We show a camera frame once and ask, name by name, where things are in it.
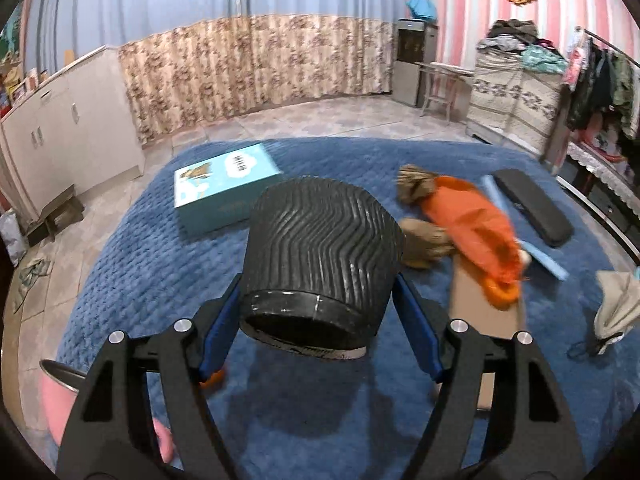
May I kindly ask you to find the patterned furniture cover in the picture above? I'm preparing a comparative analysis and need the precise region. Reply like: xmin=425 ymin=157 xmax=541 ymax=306
xmin=467 ymin=47 xmax=566 ymax=153

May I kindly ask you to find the pile of colourful boxes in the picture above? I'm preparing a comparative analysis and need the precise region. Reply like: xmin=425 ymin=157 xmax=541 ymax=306
xmin=0 ymin=10 xmax=42 ymax=111

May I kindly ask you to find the whole mandarin orange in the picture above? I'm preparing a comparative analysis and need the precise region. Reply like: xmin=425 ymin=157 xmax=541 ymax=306
xmin=430 ymin=175 xmax=523 ymax=286

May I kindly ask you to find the green floor cloth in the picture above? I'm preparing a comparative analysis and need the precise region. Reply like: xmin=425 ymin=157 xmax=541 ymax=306
xmin=12 ymin=257 xmax=54 ymax=312

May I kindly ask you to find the floral curtain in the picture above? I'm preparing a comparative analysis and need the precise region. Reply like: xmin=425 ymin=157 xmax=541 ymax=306
xmin=117 ymin=14 xmax=396 ymax=137

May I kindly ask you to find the metal clothes rack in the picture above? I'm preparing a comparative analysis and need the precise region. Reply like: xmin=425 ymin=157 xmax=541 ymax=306
xmin=575 ymin=25 xmax=640 ymax=68

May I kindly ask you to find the row of hanging clothes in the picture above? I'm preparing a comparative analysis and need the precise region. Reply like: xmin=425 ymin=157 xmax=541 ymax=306
xmin=562 ymin=30 xmax=640 ymax=142

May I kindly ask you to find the blue quilted blanket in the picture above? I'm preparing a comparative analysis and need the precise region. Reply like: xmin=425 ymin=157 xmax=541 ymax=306
xmin=55 ymin=137 xmax=640 ymax=480

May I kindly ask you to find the black oblong case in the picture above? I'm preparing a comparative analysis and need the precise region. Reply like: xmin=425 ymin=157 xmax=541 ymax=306
xmin=492 ymin=168 xmax=574 ymax=247

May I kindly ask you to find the pile of clothes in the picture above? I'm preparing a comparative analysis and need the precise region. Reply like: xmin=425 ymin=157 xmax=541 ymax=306
xmin=477 ymin=19 xmax=568 ymax=73

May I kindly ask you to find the white cabinet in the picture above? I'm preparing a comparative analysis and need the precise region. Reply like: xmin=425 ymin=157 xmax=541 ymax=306
xmin=0 ymin=45 xmax=146 ymax=221

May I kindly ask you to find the grey cloth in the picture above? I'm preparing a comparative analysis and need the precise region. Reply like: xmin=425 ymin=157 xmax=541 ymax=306
xmin=595 ymin=269 xmax=640 ymax=357

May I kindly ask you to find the blue cloth bundle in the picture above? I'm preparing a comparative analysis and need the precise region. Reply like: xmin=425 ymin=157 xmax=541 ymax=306
xmin=406 ymin=0 xmax=440 ymax=23

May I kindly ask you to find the small metal table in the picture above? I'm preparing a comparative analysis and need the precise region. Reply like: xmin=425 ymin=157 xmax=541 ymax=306
xmin=415 ymin=61 xmax=473 ymax=123

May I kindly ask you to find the curved orange peel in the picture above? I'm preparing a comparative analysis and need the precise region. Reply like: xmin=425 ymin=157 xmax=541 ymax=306
xmin=200 ymin=365 xmax=228 ymax=389

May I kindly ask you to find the small wooden stool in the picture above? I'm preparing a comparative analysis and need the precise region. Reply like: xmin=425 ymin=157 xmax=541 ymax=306
xmin=25 ymin=185 xmax=86 ymax=247

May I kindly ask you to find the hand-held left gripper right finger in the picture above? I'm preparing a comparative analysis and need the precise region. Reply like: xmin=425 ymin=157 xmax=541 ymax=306
xmin=391 ymin=276 xmax=586 ymax=480

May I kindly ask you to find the white plastic bag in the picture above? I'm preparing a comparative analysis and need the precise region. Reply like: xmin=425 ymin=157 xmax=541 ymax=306
xmin=0 ymin=210 xmax=29 ymax=267

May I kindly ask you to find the light blue stick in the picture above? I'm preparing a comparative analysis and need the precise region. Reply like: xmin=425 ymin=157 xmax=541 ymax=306
xmin=481 ymin=175 xmax=570 ymax=282

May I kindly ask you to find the light blue tissue box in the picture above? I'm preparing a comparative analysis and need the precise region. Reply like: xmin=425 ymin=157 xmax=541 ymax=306
xmin=173 ymin=143 xmax=285 ymax=237

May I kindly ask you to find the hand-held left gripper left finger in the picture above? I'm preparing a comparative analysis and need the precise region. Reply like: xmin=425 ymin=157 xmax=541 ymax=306
xmin=56 ymin=272 xmax=246 ymax=480

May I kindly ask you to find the black ribbed bin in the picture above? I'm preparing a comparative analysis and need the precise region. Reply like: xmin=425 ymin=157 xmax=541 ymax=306
xmin=239 ymin=176 xmax=407 ymax=361

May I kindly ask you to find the grey water dispenser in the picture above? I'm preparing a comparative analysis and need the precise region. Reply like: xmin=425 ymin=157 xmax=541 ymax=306
xmin=391 ymin=18 xmax=440 ymax=107

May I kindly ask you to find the lace tablecloth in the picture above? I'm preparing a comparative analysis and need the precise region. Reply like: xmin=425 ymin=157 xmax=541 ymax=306
xmin=565 ymin=140 xmax=640 ymax=202

